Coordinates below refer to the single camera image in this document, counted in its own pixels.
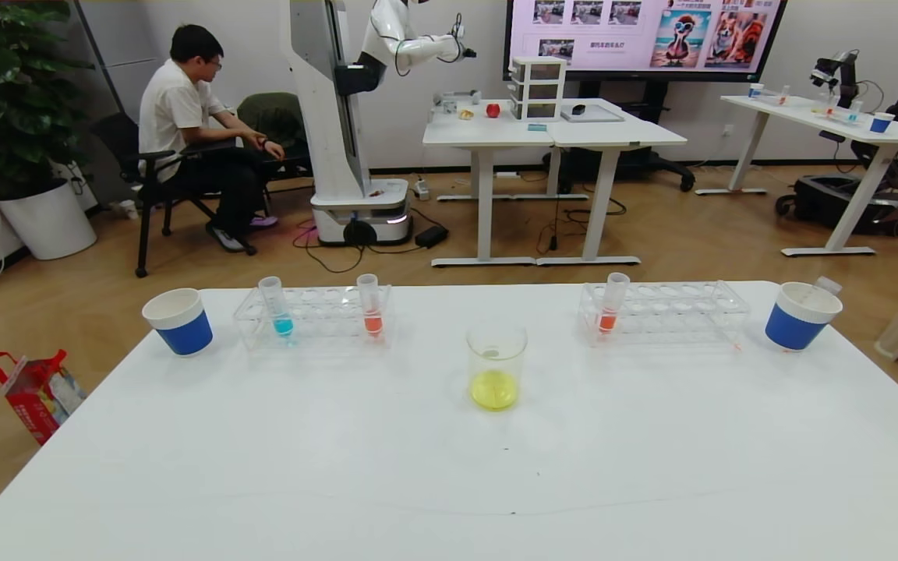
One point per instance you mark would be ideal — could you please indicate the white floor cup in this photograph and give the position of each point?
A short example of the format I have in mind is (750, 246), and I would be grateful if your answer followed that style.
(123, 210)

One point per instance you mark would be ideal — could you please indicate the black display stand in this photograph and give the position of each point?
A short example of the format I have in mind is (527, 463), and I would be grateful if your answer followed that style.
(652, 161)

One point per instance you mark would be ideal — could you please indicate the white power strip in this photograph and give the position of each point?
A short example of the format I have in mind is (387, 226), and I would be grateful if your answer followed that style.
(422, 188)

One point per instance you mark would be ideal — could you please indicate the white plant pot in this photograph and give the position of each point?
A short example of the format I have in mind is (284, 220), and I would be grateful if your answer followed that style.
(47, 220)

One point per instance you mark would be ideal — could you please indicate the large wall display screen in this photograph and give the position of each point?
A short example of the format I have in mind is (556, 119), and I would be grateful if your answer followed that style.
(644, 31)

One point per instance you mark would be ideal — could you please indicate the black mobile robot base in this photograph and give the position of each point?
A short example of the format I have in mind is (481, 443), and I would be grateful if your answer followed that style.
(823, 201)

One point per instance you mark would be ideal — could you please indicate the yellow pigment test tube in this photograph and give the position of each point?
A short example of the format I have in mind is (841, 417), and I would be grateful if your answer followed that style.
(829, 285)

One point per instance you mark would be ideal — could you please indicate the clear glass beaker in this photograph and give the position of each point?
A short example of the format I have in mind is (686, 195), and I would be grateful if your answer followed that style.
(496, 386)

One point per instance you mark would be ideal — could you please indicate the chair with green jacket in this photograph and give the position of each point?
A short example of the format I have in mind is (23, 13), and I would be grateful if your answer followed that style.
(277, 117)

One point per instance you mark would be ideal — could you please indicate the white drawer organizer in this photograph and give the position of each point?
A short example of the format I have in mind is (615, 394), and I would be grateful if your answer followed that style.
(539, 87)

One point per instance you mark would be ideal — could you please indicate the person in white shirt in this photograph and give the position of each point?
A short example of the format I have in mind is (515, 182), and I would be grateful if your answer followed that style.
(172, 109)

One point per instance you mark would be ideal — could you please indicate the white standing desk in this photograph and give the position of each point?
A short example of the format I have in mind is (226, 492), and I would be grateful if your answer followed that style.
(613, 131)
(488, 131)

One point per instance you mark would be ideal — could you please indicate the black office chair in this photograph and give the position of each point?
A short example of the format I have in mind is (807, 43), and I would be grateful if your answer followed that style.
(142, 234)

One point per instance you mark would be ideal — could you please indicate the green leafy plant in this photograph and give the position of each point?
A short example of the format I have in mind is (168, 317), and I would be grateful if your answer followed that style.
(5, 93)

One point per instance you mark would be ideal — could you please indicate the blue white paper cup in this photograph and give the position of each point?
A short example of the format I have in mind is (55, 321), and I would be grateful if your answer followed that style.
(178, 331)
(796, 327)

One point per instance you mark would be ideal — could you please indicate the long white desk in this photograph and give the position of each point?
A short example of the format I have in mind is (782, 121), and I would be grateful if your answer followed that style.
(846, 126)

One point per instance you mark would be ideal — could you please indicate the red pigment test tube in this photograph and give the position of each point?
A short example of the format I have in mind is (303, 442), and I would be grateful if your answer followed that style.
(613, 308)
(371, 313)

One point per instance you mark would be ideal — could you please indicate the red gift bag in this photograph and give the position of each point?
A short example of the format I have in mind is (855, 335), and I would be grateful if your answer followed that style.
(37, 396)

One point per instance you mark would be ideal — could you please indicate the clear acrylic test tube rack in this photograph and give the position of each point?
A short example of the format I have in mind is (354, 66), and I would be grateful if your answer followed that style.
(675, 312)
(316, 313)

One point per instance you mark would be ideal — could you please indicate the black power adapter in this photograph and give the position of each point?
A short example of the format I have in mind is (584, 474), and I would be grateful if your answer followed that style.
(431, 235)

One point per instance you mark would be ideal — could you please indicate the grey flat tray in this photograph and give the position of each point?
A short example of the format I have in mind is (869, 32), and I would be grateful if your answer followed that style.
(601, 114)

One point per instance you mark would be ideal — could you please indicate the black distant robot arm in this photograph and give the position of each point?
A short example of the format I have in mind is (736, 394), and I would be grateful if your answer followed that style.
(839, 70)

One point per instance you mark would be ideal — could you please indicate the white humanoid robot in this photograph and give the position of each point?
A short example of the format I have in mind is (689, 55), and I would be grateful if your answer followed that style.
(332, 117)

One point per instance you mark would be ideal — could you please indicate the blue pigment test tube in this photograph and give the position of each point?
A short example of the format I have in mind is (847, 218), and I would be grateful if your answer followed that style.
(279, 309)

